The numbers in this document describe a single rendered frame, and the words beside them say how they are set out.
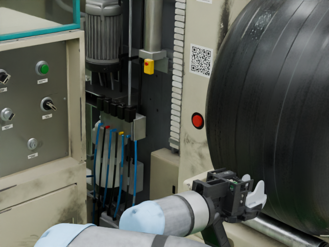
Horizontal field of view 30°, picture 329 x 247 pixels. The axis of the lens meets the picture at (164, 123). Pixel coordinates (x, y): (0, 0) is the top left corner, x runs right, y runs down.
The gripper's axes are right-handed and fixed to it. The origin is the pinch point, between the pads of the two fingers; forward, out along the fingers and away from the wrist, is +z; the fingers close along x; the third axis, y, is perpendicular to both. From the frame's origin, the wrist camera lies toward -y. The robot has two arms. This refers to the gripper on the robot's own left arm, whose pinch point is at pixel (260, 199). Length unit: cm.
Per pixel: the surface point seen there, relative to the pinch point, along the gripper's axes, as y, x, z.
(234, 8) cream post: 34.6, 28.0, 17.7
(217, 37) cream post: 27.3, 29.6, 15.0
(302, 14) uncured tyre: 37.2, 0.3, 3.7
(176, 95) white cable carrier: 9.2, 43.4, 18.3
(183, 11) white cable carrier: 32, 42, 15
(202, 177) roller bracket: -7.2, 26.3, 13.3
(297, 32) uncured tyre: 34.2, -0.9, 1.3
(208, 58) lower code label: 21.7, 32.0, 15.6
